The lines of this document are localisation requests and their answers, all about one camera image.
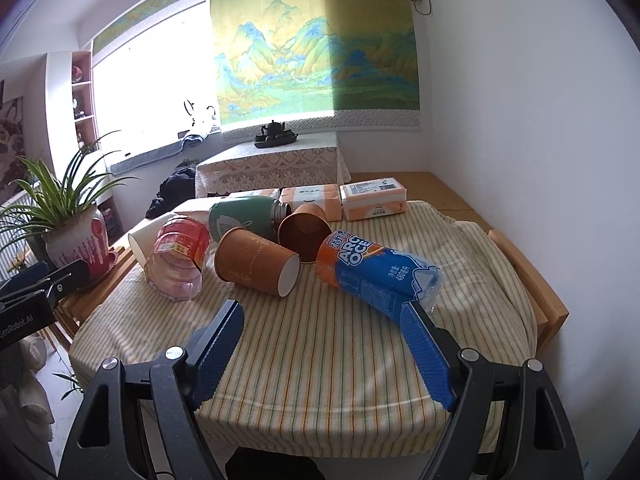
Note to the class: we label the green roman blind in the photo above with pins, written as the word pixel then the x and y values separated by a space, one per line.
pixel 150 15

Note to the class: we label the white paper cup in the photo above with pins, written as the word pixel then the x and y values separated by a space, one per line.
pixel 141 242

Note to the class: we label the potted spider plant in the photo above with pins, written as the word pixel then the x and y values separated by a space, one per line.
pixel 75 245

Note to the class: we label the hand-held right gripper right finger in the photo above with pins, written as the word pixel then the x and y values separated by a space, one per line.
pixel 427 355

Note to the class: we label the floral wall hanging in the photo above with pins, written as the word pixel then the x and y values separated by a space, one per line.
pixel 10 145

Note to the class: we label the blue orange plastic bottle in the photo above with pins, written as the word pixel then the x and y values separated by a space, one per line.
pixel 370 270

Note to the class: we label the lace covered cabinet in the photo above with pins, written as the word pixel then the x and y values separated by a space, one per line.
pixel 270 165

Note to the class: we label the dark tea tray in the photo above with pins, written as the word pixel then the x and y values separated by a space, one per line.
pixel 275 141

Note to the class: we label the black cloth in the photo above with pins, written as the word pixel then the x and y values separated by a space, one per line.
pixel 172 190

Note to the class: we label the dark teapot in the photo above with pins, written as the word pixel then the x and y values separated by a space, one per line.
pixel 273 129

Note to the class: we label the brown paper cup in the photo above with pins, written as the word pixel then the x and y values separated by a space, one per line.
pixel 300 235
pixel 250 260

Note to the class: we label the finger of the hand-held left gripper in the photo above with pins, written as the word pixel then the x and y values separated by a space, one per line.
pixel 67 274

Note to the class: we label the striped tablecloth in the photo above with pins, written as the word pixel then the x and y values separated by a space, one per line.
pixel 325 360

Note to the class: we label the white pink bookshelf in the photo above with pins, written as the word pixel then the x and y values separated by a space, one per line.
pixel 60 110

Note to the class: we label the orange tissue pack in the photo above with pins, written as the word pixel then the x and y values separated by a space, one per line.
pixel 372 200
pixel 312 197

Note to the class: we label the white radiator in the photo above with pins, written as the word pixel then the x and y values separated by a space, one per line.
pixel 12 235

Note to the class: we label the green thermos bottle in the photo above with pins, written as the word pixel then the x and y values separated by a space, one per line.
pixel 240 217

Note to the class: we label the landscape print curtain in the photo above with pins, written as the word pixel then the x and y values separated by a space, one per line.
pixel 310 45

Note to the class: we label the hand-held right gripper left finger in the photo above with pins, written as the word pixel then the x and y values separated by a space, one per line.
pixel 212 360

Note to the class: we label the wooden table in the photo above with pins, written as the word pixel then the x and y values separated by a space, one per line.
pixel 545 300

